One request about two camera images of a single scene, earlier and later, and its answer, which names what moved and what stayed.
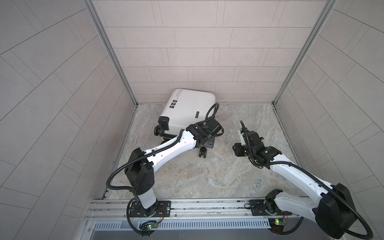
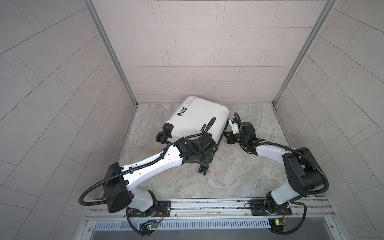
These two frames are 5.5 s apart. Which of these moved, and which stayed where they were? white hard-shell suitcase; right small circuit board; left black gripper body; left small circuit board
Moved: left black gripper body; white hard-shell suitcase
Stayed: right small circuit board; left small circuit board
